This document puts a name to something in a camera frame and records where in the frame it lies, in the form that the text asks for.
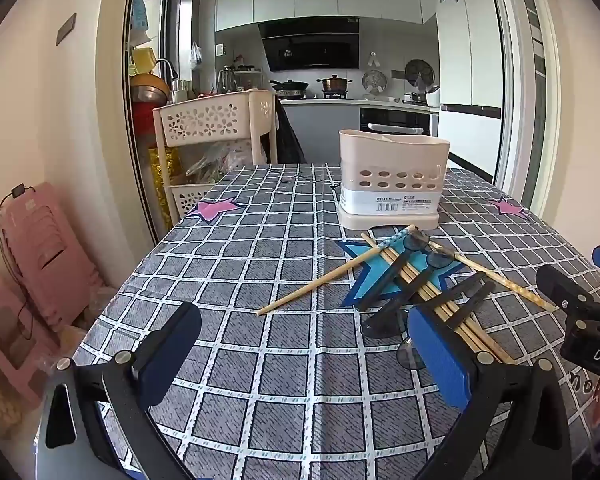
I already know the black handled fork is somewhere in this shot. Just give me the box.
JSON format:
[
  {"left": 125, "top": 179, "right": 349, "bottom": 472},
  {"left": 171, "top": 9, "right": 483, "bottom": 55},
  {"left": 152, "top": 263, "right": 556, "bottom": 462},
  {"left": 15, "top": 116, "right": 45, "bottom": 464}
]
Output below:
[
  {"left": 422, "top": 272, "right": 486, "bottom": 309},
  {"left": 445, "top": 281, "right": 495, "bottom": 330}
]

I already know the plain wooden chopstick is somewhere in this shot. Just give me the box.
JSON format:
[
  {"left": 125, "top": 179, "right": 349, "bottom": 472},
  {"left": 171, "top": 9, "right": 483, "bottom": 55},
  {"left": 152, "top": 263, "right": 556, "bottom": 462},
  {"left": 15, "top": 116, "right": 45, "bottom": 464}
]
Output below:
[{"left": 413, "top": 230, "right": 558, "bottom": 312}]

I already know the black handled clear spoon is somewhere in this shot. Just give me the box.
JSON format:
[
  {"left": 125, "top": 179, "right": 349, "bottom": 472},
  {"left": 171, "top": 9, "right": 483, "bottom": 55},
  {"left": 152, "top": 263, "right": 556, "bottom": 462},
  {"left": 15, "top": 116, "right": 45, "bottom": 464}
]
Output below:
[
  {"left": 361, "top": 252, "right": 452, "bottom": 339},
  {"left": 355, "top": 234, "right": 427, "bottom": 312}
]

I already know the blue patterned wooden chopstick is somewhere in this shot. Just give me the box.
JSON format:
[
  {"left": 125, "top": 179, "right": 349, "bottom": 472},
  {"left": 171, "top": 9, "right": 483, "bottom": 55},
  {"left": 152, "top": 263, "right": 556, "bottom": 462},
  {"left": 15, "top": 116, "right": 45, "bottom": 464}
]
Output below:
[{"left": 257, "top": 224, "right": 416, "bottom": 315}]

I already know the kitchen faucet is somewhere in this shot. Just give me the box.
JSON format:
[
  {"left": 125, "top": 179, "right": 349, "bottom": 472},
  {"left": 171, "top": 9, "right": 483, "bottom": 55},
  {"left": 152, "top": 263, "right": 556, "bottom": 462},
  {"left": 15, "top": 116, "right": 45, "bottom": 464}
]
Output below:
[{"left": 155, "top": 58, "right": 180, "bottom": 91}]

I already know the pink plastic stool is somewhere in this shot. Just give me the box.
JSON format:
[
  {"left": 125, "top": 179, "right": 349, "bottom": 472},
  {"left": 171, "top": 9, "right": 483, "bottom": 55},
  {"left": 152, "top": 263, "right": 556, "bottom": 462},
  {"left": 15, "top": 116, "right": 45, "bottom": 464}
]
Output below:
[{"left": 0, "top": 273, "right": 59, "bottom": 406}]

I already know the pink folding stool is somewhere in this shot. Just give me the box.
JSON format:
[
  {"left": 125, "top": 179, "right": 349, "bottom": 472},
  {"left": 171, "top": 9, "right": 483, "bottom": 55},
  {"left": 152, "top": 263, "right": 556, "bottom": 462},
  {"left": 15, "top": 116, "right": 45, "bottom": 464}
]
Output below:
[{"left": 0, "top": 182, "right": 105, "bottom": 332}]

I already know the white refrigerator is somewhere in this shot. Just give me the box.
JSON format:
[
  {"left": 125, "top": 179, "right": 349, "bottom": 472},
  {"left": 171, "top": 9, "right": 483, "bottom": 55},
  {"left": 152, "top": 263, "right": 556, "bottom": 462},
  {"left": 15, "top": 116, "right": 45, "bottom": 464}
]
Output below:
[{"left": 436, "top": 0, "right": 504, "bottom": 182}]

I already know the checkered grey tablecloth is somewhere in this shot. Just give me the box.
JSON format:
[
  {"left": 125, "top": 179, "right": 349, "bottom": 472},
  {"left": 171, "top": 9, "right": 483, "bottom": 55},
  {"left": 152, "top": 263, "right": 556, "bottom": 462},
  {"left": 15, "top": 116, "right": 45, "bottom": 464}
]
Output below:
[{"left": 73, "top": 165, "right": 600, "bottom": 479}]

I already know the beige utensil holder caddy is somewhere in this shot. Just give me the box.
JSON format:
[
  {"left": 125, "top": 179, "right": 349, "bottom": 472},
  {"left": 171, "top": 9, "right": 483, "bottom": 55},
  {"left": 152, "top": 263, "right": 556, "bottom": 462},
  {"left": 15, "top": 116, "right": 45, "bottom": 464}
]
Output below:
[{"left": 338, "top": 129, "right": 450, "bottom": 231}]

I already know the black built-in oven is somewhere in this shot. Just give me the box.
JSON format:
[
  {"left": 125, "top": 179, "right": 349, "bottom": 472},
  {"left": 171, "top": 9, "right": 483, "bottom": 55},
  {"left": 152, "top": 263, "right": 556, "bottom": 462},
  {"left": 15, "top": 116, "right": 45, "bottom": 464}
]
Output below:
[{"left": 360, "top": 107, "right": 431, "bottom": 136}]

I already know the beige plastic storage cart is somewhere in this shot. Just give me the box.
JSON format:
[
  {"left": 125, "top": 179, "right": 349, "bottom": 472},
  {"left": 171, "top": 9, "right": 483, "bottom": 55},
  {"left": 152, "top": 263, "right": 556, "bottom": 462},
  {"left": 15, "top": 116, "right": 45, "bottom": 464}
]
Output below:
[{"left": 152, "top": 89, "right": 278, "bottom": 223}]

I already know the bronze cooking pot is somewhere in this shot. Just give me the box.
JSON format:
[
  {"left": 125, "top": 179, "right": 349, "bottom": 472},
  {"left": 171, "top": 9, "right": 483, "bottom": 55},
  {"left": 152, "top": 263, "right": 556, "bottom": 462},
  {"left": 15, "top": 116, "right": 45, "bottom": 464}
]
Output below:
[{"left": 316, "top": 74, "right": 351, "bottom": 94}]

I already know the black hanging bag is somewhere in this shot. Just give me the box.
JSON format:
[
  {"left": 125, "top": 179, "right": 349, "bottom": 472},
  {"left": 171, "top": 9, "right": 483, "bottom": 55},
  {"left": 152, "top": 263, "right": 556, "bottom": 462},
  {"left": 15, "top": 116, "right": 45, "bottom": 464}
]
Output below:
[{"left": 275, "top": 96, "right": 306, "bottom": 164}]

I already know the yellow bowl stack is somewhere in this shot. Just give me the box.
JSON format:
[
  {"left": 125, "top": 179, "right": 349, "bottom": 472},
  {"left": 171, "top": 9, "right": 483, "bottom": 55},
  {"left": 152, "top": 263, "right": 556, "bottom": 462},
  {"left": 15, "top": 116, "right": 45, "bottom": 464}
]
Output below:
[{"left": 130, "top": 73, "right": 170, "bottom": 106}]

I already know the black range hood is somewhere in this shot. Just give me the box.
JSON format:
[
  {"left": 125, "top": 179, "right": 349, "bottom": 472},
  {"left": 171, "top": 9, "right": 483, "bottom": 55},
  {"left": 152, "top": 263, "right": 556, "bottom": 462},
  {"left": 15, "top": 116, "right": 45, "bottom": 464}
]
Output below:
[{"left": 258, "top": 16, "right": 360, "bottom": 72}]

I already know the black wok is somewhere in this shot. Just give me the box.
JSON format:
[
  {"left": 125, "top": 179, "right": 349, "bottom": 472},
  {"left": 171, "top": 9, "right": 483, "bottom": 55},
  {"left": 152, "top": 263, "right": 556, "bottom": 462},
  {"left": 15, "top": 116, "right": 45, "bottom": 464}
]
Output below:
[{"left": 270, "top": 79, "right": 309, "bottom": 100}]

